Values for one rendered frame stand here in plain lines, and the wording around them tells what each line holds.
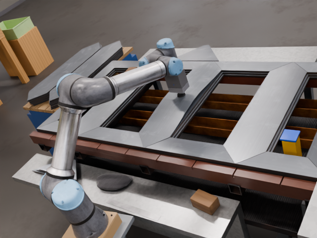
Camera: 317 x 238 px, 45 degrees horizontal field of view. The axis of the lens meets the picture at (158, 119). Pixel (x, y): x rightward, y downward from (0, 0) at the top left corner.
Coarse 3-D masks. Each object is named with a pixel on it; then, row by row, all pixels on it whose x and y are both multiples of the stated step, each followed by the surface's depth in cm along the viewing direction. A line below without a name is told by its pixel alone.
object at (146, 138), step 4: (140, 132) 184; (140, 136) 181; (144, 136) 180; (148, 136) 179; (152, 136) 178; (156, 136) 177; (160, 136) 176; (164, 136) 175; (168, 136) 174; (144, 140) 178; (148, 140) 177; (152, 140) 176; (156, 140) 175; (160, 140) 174
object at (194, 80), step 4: (188, 76) 211; (192, 76) 210; (196, 76) 209; (200, 76) 207; (204, 76) 206; (188, 80) 207; (192, 80) 205; (196, 80) 204; (200, 80) 203; (204, 80) 202; (208, 80) 201
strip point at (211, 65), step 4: (208, 64) 217; (212, 64) 216; (216, 64) 214; (196, 68) 217; (200, 68) 216; (204, 68) 214; (208, 68) 213; (212, 68) 212; (216, 68) 210; (220, 68) 209
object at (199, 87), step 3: (189, 84) 202; (192, 84) 201; (195, 84) 200; (198, 84) 200; (201, 84) 199; (204, 84) 198; (207, 84) 197; (189, 87) 199; (192, 87) 198; (195, 87) 197; (198, 87) 196; (201, 87) 195; (204, 87) 194; (186, 90) 197; (189, 90) 196; (192, 90) 195; (195, 90) 194; (198, 90) 193; (201, 90) 192
